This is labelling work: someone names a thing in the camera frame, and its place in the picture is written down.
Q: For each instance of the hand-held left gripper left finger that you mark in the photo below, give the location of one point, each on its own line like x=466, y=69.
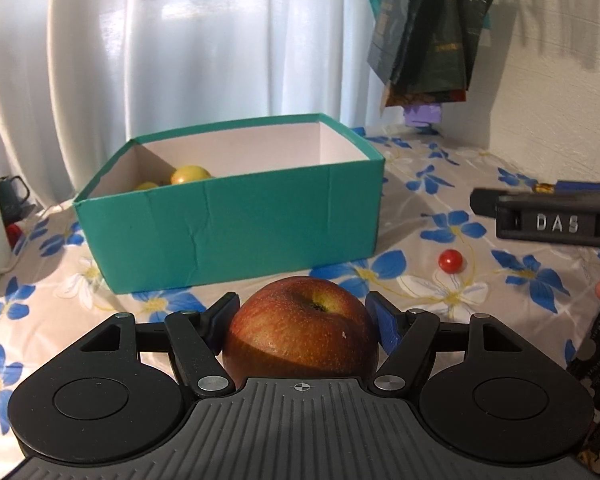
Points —
x=220, y=320

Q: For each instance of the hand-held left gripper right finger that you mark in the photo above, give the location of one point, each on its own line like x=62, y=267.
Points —
x=382, y=317

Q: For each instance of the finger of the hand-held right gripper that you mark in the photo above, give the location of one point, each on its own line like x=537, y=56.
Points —
x=580, y=186
x=482, y=201

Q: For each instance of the red apple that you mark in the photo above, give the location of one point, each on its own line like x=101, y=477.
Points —
x=295, y=325

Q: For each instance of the teal cardboard box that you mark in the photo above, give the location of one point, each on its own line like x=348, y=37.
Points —
x=230, y=230

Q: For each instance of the yellow pear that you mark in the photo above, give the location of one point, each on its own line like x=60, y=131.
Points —
x=147, y=186
x=190, y=175

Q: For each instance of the blue floral tablecloth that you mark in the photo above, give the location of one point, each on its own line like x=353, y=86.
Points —
x=415, y=200

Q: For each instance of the red cherry tomato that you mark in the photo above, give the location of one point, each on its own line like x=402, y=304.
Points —
x=450, y=261

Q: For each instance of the purple bag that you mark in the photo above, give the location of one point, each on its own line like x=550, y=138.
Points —
x=422, y=114

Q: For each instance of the brown patterned bag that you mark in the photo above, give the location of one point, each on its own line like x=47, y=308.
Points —
x=420, y=96

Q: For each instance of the black printed clothing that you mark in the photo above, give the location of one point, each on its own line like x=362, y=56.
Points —
x=597, y=370

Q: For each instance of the dark green plastic bag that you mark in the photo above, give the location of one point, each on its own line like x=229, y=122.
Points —
x=455, y=35

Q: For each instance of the small red object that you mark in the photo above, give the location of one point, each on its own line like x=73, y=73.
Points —
x=14, y=235

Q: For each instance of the dark green mug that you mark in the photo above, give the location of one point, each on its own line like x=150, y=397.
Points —
x=12, y=197

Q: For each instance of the white curtain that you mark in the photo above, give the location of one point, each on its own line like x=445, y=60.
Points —
x=180, y=60

